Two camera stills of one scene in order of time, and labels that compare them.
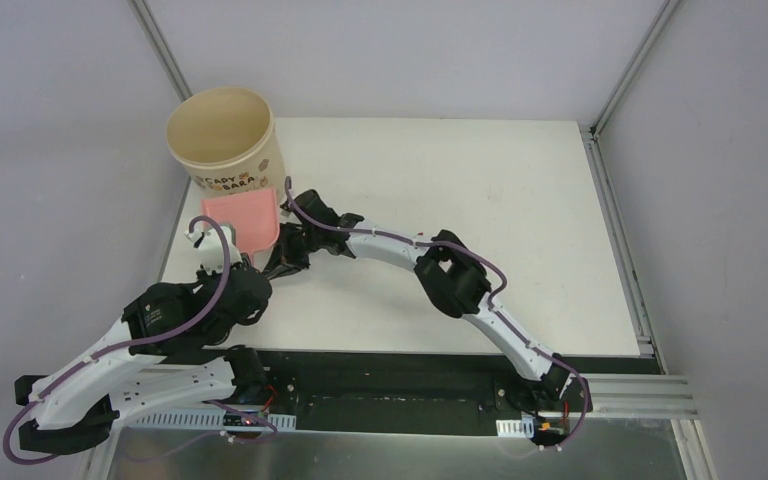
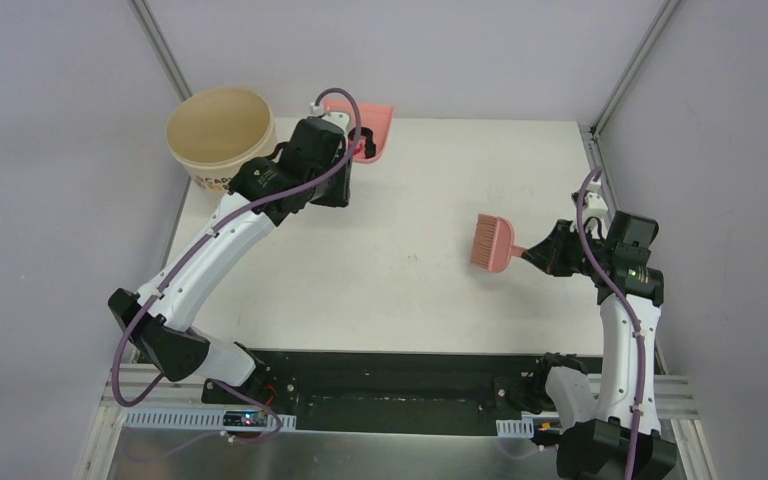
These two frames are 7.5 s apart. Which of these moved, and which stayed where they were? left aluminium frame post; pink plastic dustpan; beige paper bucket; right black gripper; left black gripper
Moved: left black gripper; right black gripper; pink plastic dustpan
Stayed: left aluminium frame post; beige paper bucket
